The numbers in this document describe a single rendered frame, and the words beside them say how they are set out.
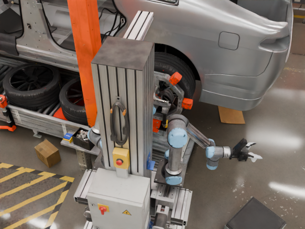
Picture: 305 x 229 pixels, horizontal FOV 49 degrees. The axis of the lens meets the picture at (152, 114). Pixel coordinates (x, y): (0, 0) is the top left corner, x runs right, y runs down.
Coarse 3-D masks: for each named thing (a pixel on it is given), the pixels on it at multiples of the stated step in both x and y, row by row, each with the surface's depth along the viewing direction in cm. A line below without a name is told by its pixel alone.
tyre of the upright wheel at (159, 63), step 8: (160, 56) 310; (168, 56) 309; (176, 56) 312; (160, 64) 300; (168, 64) 302; (176, 64) 305; (184, 64) 312; (168, 72) 300; (184, 72) 307; (192, 72) 318; (184, 80) 302; (192, 80) 316; (184, 88) 306; (192, 88) 316; (184, 96) 313; (192, 96) 326
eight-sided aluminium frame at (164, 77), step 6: (156, 72) 300; (156, 78) 299; (162, 78) 296; (168, 78) 296; (168, 84) 298; (174, 90) 301; (180, 90) 304; (180, 96) 303; (180, 102) 308; (180, 108) 313; (156, 114) 336; (162, 114) 333; (168, 114) 325
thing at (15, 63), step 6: (0, 60) 450; (6, 60) 446; (12, 60) 446; (18, 60) 437; (24, 60) 437; (60, 72) 429; (66, 72) 420; (72, 72) 420; (66, 78) 428; (72, 78) 424
